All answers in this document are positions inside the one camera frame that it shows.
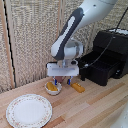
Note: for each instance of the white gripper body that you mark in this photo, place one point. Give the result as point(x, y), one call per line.
point(63, 70)

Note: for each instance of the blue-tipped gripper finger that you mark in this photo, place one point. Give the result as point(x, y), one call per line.
point(69, 80)
point(55, 81)

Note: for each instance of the yellow food piece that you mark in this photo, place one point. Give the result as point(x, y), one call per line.
point(50, 87)

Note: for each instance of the small white bowl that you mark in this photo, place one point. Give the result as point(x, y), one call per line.
point(53, 92)

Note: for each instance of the black air fryer drawer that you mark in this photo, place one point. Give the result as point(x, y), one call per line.
point(100, 76)

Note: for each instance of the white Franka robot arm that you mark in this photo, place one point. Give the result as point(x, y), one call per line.
point(93, 10)

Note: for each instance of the black air fryer body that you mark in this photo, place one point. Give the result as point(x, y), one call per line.
point(116, 41)

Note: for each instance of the pink mug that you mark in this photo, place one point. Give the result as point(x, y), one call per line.
point(61, 79)

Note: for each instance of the yellow rectangular block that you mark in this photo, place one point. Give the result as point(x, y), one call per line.
point(77, 87)

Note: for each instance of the white floral rimmed plate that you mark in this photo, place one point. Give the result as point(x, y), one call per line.
point(29, 111)

